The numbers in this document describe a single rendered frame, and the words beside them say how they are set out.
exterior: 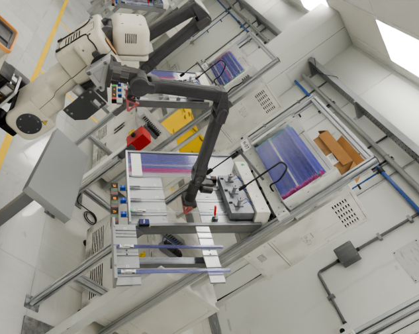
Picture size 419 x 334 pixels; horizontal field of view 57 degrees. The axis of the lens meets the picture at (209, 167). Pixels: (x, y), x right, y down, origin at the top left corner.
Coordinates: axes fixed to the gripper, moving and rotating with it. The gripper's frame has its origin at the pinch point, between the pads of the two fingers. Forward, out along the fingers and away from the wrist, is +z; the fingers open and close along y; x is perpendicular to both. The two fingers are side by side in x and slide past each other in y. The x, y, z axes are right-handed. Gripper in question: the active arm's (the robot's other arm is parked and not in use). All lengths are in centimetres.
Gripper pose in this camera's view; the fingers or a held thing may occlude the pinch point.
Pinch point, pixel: (185, 211)
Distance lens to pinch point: 207.9
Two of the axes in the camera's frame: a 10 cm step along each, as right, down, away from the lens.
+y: -2.0, -5.7, 7.9
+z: -2.8, 8.1, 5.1
